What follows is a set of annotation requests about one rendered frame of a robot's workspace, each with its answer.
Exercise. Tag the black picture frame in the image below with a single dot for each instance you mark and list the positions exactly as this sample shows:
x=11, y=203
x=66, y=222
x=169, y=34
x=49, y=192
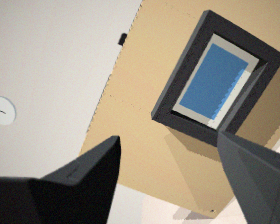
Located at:
x=220, y=75

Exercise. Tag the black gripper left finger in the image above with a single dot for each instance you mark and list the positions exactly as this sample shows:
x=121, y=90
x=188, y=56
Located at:
x=80, y=192

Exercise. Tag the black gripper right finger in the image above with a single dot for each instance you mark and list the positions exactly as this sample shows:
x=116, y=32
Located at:
x=253, y=172

